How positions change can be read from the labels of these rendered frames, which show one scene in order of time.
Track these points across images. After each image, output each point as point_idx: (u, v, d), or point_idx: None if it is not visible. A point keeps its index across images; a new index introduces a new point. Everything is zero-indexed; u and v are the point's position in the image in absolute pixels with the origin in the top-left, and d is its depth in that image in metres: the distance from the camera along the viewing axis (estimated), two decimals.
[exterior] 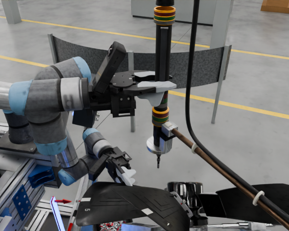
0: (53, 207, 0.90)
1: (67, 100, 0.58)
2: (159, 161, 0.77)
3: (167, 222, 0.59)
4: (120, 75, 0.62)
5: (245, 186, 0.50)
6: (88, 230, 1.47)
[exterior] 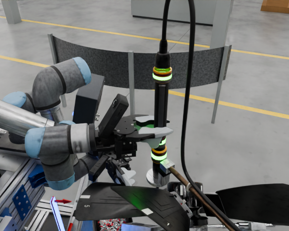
0: (53, 207, 0.90)
1: (76, 145, 0.65)
2: None
3: (167, 222, 0.59)
4: (123, 120, 0.70)
5: (232, 227, 0.57)
6: (88, 230, 1.47)
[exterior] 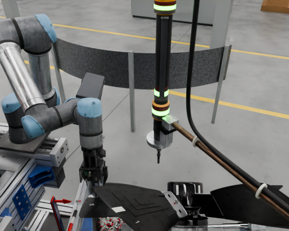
0: (53, 207, 0.90)
1: None
2: (158, 156, 0.76)
3: (137, 220, 0.61)
4: None
5: (247, 179, 0.49)
6: (88, 230, 1.47)
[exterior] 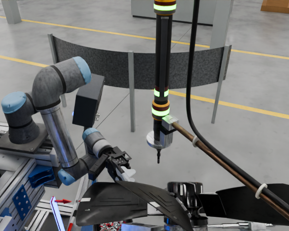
0: (53, 207, 0.90)
1: None
2: (158, 156, 0.76)
3: (88, 209, 0.87)
4: None
5: (247, 179, 0.49)
6: (88, 230, 1.47)
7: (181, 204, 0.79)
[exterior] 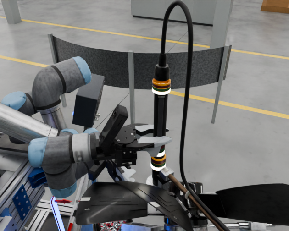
0: (53, 207, 0.90)
1: (77, 155, 0.67)
2: None
3: (88, 208, 0.86)
4: (123, 130, 0.71)
5: None
6: (88, 230, 1.47)
7: (181, 204, 0.79)
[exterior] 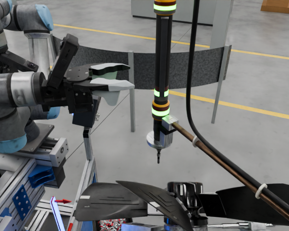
0: (53, 207, 0.90)
1: (18, 95, 0.55)
2: (158, 153, 0.77)
3: (88, 206, 0.86)
4: (77, 69, 0.60)
5: (247, 179, 0.49)
6: (88, 230, 1.47)
7: (181, 204, 0.79)
